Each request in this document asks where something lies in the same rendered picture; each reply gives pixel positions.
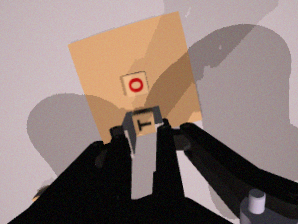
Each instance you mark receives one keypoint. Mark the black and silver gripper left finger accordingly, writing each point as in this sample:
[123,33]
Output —
[62,201]

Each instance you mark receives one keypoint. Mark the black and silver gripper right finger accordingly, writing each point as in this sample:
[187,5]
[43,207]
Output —
[258,196]

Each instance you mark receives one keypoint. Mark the tan flat mat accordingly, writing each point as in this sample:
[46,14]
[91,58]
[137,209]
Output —
[156,46]

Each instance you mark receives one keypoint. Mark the tan letter block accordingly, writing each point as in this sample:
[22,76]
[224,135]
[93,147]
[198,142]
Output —
[136,84]
[39,192]
[143,120]

